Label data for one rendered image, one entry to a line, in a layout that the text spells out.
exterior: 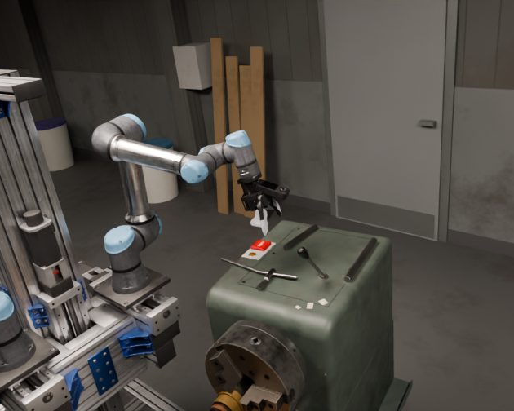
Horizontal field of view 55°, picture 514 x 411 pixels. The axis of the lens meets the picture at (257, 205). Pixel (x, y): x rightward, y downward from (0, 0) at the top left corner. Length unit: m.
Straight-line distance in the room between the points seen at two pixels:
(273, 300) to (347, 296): 0.24
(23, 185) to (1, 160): 0.12
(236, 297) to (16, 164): 0.87
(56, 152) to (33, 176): 5.79
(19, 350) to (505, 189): 3.41
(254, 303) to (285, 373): 0.26
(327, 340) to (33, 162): 1.16
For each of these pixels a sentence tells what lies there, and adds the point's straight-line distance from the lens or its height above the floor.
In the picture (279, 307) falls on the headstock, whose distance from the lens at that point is 1.63.
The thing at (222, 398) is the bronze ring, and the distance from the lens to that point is 1.55.
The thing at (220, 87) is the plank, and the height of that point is 1.28.
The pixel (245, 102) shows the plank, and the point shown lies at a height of 1.15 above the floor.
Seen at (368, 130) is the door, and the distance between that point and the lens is 4.38.
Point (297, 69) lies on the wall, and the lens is 4.69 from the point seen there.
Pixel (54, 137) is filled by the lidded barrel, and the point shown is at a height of 0.49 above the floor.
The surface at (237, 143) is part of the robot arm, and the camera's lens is 1.64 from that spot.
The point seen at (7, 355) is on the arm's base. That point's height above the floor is 1.21.
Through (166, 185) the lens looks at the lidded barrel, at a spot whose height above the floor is 0.19.
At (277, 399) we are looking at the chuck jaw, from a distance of 1.54.
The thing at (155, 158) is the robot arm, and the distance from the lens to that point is 1.67.
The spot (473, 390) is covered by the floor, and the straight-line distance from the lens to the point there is 3.18.
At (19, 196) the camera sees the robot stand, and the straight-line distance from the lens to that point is 1.90.
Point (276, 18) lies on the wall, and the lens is 4.75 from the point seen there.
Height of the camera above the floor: 2.22
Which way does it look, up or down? 25 degrees down
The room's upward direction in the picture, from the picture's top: 8 degrees counter-clockwise
